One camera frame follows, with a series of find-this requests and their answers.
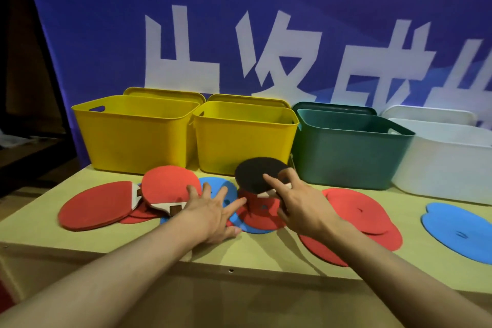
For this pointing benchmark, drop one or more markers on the person's right thumb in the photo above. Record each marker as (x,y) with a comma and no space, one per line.
(293,178)

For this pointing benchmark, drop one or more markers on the person's left middle finger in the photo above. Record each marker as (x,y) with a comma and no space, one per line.
(220,198)

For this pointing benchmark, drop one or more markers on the person's left little finger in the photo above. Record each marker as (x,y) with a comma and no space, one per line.
(193,193)

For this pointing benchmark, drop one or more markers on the person's right hand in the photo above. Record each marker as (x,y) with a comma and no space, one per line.
(307,210)

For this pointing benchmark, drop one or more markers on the black table tennis paddle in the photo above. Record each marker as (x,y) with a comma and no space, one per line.
(253,174)

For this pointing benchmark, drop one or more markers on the person's left hand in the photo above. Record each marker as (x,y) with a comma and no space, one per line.
(205,220)

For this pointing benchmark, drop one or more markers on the person's right forearm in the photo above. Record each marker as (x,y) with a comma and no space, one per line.
(399,289)

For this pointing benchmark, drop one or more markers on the blue banner with white characters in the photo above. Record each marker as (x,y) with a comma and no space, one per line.
(326,1)

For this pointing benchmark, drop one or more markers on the blue foam disc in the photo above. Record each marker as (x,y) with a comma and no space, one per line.
(250,230)
(215,185)
(461,233)

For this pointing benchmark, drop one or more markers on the dark wooden shelf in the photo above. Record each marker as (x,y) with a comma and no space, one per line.
(30,162)

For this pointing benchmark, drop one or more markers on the red table tennis paddle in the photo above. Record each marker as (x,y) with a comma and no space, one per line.
(167,183)
(96,206)

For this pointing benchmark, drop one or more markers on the small yellow plastic bin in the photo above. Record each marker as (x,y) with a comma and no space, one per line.
(238,147)

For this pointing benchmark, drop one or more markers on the person's left forearm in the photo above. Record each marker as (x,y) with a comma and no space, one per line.
(107,281)

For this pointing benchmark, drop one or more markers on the red foam disc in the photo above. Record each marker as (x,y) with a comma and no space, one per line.
(261,216)
(144,211)
(132,220)
(388,241)
(361,210)

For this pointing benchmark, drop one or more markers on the person's left thumb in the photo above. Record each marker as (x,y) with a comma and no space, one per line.
(232,232)

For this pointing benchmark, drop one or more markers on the white plastic bin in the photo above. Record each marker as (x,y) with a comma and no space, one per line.
(446,166)

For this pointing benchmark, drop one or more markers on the green plastic bin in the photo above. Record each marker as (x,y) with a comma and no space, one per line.
(346,158)

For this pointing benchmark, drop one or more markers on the large yellow plastic bin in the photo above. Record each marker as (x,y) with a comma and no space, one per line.
(130,139)

